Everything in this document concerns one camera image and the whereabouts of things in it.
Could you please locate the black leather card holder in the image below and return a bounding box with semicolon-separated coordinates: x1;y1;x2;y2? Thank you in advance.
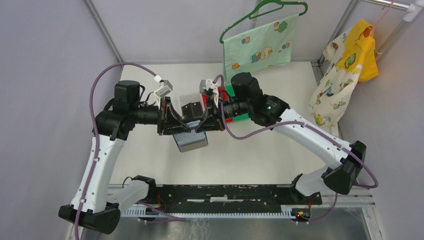
173;120;209;153

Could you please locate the green plastic bin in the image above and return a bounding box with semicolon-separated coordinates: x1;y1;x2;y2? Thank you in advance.
224;84;249;123

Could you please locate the green clothes hanger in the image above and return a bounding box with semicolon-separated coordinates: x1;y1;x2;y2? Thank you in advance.
219;0;309;45

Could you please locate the yellow garment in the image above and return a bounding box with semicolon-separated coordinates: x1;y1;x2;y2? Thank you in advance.
337;19;379;82

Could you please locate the red plastic bin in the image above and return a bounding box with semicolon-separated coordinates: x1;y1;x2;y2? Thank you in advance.
201;86;229;107

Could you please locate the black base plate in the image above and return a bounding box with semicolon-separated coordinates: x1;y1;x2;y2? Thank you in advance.
143;184;323;214

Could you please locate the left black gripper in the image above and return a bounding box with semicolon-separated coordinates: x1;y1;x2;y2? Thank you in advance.
131;96;192;136

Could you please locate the metal hanging rail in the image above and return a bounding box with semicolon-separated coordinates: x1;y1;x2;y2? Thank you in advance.
363;0;424;60

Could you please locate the clear plastic bin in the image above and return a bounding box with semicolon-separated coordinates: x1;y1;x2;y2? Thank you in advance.
179;93;204;120

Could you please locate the white slotted cable duct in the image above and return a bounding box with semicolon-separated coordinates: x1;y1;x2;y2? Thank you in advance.
120;204;298;220

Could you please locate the black card stack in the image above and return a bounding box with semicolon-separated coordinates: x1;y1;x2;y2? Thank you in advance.
181;101;204;120

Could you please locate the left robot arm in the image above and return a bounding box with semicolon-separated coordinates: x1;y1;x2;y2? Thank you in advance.
58;80;173;235

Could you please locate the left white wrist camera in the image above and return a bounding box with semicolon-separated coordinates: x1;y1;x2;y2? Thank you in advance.
153;74;173;107

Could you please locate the white printed garment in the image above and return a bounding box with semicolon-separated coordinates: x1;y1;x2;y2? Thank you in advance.
308;29;359;127

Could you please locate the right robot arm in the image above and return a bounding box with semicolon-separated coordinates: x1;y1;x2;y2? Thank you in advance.
199;72;367;204

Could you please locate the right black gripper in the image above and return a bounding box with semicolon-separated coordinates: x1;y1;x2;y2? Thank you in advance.
195;94;251;131

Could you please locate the light green printed cloth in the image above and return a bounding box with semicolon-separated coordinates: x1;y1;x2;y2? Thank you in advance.
223;14;299;82

